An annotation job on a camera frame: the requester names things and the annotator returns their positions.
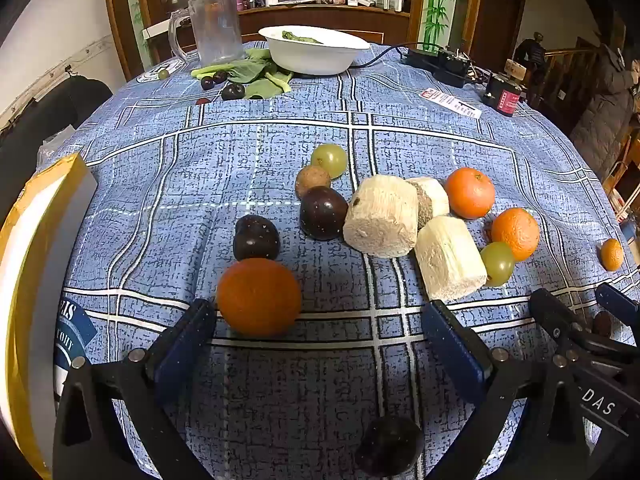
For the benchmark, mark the dark grapes near vegetables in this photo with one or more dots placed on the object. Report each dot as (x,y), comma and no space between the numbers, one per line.
(233,92)

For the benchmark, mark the small green grape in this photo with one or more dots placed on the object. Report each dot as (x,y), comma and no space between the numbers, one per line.
(163,74)

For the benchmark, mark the brown round fruit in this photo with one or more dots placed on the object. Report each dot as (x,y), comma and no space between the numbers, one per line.
(311,180)

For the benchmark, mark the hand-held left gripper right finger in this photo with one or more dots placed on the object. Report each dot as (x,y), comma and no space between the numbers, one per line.
(452,352)

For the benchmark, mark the bamboo wall decoration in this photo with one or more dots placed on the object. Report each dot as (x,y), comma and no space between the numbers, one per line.
(440,0)

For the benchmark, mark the green leafy vegetables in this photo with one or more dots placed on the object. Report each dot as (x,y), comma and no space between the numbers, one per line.
(255,75)

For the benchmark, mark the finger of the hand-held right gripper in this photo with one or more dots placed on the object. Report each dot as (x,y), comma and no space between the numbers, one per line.
(620,302)
(555,312)

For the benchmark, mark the yellow cardboard box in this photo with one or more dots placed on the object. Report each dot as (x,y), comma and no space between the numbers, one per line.
(30,240)

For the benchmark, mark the large orange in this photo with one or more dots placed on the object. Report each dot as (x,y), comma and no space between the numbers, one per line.
(259,297)

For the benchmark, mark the black power adapter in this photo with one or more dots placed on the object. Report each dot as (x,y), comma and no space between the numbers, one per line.
(445,65)

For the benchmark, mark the small dark cherry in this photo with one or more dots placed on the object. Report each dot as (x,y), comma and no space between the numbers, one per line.
(206,83)
(220,77)

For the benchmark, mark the small brown fruit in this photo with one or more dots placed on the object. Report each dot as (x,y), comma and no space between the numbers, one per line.
(603,324)

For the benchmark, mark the white bowl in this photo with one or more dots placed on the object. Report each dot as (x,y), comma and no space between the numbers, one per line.
(312,57)

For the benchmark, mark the green leaves in bowl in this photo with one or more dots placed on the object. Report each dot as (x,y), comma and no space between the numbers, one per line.
(300,37)

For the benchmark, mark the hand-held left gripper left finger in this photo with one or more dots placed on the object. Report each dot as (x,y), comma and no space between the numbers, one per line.
(185,347)

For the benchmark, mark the black device with red label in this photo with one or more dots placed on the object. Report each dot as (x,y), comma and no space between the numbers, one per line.
(502,95)

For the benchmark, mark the peeled white sugarcane piece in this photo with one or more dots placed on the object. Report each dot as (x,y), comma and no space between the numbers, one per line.
(450,257)
(382,217)
(436,197)

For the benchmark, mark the white and red card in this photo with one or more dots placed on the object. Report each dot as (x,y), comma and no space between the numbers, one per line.
(450,102)

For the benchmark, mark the black chair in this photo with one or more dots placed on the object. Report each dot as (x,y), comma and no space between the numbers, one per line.
(45,120)

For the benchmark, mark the small kumquat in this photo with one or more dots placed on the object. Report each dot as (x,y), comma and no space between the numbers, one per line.
(612,255)

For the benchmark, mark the dark purple plum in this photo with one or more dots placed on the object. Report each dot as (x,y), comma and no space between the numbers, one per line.
(390,445)
(256,237)
(322,212)

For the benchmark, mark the clear plastic pitcher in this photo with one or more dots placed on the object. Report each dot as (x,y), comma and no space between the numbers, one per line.
(215,25)

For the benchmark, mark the blue plaid tablecloth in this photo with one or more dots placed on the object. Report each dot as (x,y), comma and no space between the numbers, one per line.
(240,150)

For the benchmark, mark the wooden counter cabinet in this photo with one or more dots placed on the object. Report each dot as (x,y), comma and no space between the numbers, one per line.
(395,22)

